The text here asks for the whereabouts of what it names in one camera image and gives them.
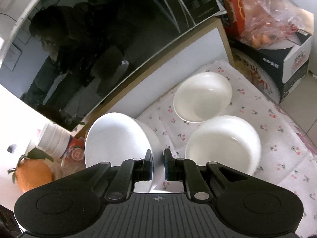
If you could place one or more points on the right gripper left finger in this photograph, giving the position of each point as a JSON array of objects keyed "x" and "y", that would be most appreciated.
[{"x": 130, "y": 171}]

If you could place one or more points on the large orange on jar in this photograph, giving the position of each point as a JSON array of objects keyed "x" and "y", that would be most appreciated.
[{"x": 31, "y": 171}]

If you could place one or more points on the white bowl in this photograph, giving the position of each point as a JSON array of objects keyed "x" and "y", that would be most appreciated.
[
  {"x": 202, "y": 97},
  {"x": 116, "y": 137},
  {"x": 228, "y": 140}
]

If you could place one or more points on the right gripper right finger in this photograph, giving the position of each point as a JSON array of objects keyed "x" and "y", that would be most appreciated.
[{"x": 187, "y": 172}]

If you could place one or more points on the wooden framed white stand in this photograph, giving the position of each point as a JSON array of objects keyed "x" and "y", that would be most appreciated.
[{"x": 205, "y": 43}]

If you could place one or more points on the red gift box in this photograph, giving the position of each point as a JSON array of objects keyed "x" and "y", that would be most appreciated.
[{"x": 234, "y": 23}]

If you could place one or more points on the black white cardboard box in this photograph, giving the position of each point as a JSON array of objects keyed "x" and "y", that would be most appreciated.
[{"x": 277, "y": 70}]

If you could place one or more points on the plastic bag of oranges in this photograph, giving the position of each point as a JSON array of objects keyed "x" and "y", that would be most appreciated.
[{"x": 269, "y": 21}]

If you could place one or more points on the black microwave oven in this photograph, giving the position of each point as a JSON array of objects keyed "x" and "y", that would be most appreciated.
[{"x": 63, "y": 57}]

